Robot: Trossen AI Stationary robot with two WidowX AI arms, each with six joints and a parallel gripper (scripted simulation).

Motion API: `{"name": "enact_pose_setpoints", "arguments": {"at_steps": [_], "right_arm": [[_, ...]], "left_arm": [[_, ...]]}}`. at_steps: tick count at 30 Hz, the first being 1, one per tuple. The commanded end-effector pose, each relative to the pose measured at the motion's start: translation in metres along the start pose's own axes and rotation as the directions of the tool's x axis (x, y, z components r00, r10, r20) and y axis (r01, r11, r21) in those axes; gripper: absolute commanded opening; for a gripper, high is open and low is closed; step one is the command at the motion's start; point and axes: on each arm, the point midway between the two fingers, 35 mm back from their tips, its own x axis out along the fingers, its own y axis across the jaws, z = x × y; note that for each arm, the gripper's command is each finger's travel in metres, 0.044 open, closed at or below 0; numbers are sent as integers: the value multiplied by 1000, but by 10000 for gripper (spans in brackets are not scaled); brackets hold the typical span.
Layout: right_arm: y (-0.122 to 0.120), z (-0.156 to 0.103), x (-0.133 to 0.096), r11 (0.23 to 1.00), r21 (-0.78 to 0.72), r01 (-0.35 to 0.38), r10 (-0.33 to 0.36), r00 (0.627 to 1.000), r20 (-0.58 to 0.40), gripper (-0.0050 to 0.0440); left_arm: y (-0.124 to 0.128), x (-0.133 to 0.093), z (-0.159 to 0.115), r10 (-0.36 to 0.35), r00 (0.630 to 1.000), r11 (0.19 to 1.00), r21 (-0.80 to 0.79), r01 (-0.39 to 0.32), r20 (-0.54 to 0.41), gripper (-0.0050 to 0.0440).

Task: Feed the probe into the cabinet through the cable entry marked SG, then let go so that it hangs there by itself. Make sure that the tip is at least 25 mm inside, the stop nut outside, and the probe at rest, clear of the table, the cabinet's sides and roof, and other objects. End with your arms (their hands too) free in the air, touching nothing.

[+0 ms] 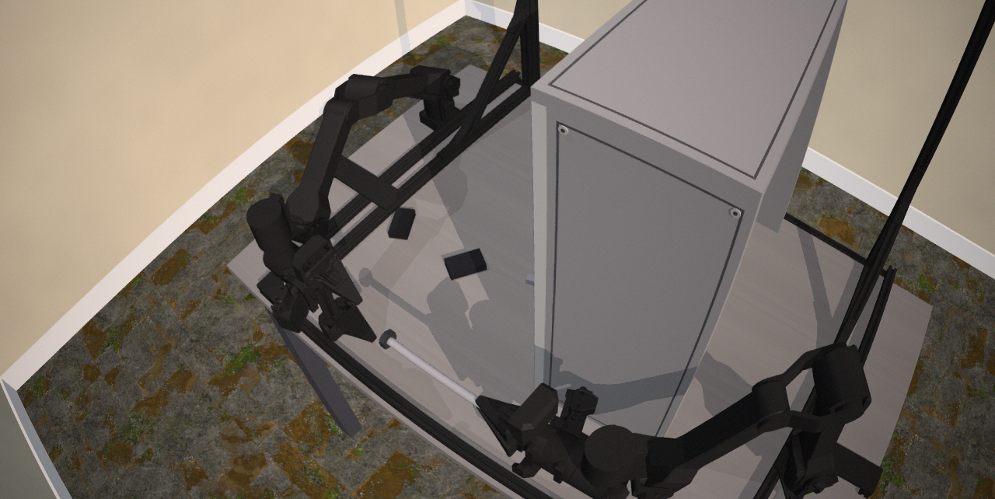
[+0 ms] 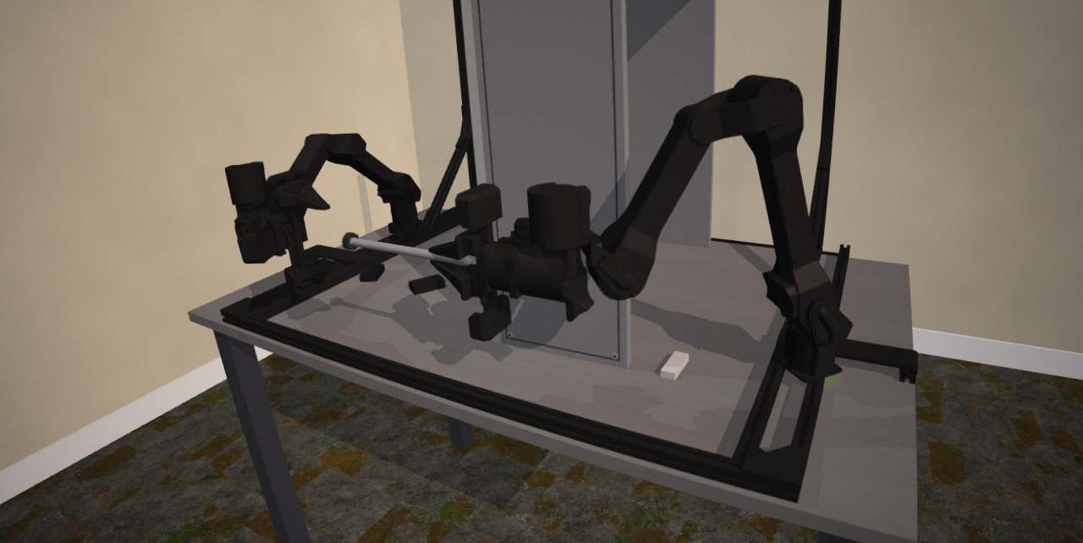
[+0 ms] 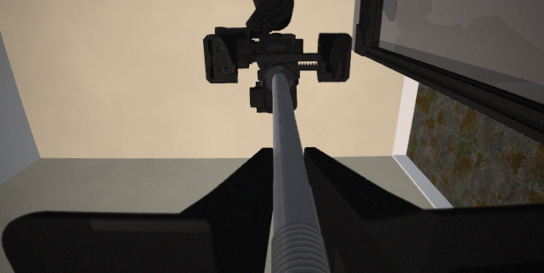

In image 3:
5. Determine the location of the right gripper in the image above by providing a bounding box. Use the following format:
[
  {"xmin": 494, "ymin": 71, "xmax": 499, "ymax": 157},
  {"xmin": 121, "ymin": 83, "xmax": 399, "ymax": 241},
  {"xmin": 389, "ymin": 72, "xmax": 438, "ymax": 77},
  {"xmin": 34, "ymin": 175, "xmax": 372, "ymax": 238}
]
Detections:
[{"xmin": 203, "ymin": 33, "xmax": 352, "ymax": 83}]

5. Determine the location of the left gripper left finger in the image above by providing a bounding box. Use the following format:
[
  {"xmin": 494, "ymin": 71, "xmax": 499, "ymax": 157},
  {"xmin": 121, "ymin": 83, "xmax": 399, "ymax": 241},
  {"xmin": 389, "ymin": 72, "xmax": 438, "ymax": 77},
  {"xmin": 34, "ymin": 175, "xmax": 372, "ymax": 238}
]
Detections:
[{"xmin": 2, "ymin": 147, "xmax": 274, "ymax": 273}]

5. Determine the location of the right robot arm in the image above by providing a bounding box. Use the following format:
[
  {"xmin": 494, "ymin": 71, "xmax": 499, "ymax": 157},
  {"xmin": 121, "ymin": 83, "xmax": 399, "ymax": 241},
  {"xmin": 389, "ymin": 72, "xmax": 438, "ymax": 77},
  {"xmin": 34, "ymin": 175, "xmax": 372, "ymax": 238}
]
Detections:
[{"xmin": 215, "ymin": 0, "xmax": 300, "ymax": 113}]

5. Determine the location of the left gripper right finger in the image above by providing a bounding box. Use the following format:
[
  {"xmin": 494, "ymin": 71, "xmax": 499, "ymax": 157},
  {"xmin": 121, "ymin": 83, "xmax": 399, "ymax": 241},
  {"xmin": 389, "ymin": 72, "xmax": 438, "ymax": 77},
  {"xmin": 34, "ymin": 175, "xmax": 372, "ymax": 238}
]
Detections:
[{"xmin": 303, "ymin": 147, "xmax": 544, "ymax": 273}]

